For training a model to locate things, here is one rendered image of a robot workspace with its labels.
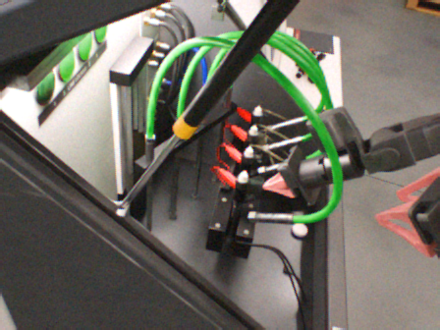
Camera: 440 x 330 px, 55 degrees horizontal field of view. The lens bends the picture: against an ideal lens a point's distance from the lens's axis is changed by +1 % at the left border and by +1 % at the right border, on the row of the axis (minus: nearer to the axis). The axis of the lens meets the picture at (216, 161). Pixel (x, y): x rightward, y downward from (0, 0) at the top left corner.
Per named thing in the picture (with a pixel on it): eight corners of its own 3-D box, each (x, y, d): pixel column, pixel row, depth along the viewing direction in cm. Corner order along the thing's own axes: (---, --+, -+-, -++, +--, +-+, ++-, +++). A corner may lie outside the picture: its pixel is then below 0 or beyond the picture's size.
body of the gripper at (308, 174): (289, 146, 81) (323, 136, 77) (314, 187, 85) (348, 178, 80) (278, 166, 77) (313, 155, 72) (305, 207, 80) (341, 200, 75)
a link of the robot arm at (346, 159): (365, 182, 71) (373, 166, 75) (348, 146, 69) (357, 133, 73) (328, 190, 75) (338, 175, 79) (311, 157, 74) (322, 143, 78)
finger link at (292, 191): (257, 158, 87) (296, 145, 81) (275, 185, 89) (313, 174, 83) (246, 178, 82) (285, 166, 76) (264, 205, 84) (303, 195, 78)
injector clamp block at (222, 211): (243, 276, 100) (253, 238, 90) (201, 266, 101) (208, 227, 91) (259, 179, 125) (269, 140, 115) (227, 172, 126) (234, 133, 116)
